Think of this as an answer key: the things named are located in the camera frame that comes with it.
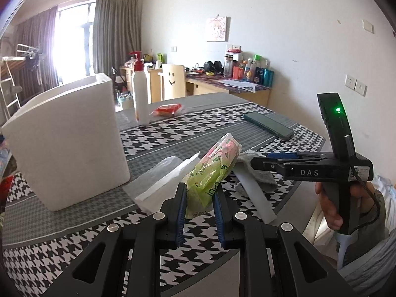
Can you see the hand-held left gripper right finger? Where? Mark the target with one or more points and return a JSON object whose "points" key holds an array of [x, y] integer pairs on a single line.
{"points": [[219, 219]]}

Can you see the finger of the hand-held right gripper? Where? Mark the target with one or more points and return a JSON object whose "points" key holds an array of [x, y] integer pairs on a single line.
{"points": [[266, 164], [280, 155]]}

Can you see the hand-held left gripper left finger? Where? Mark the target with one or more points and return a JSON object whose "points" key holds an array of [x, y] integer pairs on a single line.
{"points": [[181, 216]]}

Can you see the grey cloth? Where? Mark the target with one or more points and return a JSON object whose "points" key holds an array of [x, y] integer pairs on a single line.
{"points": [[266, 183]]}

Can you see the white foam strip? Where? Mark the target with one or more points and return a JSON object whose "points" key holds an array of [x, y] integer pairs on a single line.
{"points": [[256, 198]]}

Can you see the white plastic bag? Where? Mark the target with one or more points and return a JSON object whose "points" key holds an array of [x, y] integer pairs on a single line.
{"points": [[167, 182]]}

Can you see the green floral tissue packet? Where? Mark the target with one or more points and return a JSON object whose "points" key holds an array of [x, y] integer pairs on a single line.
{"points": [[210, 173]]}

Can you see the white foam box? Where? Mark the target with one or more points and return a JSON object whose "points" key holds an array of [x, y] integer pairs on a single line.
{"points": [[68, 142]]}

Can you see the person's right forearm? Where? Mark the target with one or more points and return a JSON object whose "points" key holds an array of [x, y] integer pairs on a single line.
{"points": [[371, 269]]}

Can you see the person's right hand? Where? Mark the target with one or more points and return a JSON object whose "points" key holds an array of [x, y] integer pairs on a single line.
{"points": [[329, 210]]}

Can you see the dark smartphone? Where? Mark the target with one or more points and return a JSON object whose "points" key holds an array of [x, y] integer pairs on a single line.
{"points": [[269, 125]]}

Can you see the printed paper sheets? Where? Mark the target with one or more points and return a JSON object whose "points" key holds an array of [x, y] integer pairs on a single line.
{"points": [[238, 84]]}

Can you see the row of toiletry bottles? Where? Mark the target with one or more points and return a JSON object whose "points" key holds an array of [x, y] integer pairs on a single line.
{"points": [[253, 74]]}

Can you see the houndstooth tablecloth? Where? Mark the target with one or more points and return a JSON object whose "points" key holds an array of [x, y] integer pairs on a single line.
{"points": [[185, 123]]}

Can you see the red snack packet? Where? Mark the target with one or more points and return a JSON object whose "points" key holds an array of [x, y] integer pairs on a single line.
{"points": [[167, 109]]}

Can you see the black headphones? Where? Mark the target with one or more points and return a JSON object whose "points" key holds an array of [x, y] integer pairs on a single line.
{"points": [[212, 66]]}

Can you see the red and white box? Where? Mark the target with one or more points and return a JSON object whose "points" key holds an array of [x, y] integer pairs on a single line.
{"points": [[235, 49]]}

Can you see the white spray bottle red nozzle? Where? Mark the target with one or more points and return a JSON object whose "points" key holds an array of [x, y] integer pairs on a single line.
{"points": [[140, 99]]}

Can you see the wooden chair with smiley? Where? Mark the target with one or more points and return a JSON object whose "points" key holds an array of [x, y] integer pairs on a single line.
{"points": [[173, 80]]}

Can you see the white bucket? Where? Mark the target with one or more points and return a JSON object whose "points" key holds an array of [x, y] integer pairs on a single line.
{"points": [[125, 99]]}

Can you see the black folding cart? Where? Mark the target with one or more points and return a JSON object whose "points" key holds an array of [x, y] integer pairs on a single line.
{"points": [[117, 77]]}

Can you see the brown curtain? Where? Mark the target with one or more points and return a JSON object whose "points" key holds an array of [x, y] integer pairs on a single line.
{"points": [[37, 37], [117, 37]]}

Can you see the glass balcony door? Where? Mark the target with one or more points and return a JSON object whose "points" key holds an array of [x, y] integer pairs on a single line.
{"points": [[72, 46]]}

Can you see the dark hanging clothes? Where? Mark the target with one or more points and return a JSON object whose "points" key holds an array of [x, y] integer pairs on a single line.
{"points": [[35, 68]]}

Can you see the white wall switch plate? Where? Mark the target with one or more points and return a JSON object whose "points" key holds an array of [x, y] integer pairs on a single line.
{"points": [[368, 27]]}

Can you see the cartoon wall poster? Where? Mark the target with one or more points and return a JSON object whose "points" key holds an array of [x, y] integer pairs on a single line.
{"points": [[216, 29]]}

